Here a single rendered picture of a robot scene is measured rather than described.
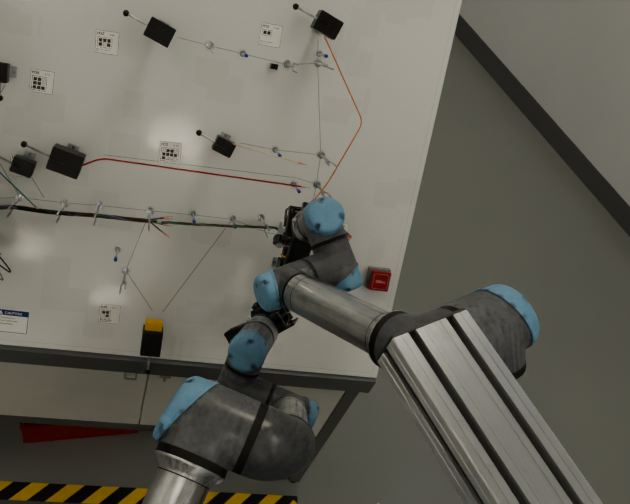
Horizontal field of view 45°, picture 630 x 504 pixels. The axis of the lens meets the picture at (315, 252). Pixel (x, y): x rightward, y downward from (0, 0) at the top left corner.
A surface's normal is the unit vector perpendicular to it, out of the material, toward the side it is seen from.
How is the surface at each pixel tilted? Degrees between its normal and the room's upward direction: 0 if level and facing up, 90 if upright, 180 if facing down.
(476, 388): 0
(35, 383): 90
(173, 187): 54
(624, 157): 90
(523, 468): 0
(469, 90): 0
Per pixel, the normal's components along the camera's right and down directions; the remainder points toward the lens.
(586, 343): 0.25, -0.59
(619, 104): -0.84, 0.25
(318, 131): 0.18, 0.29
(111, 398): 0.04, 0.80
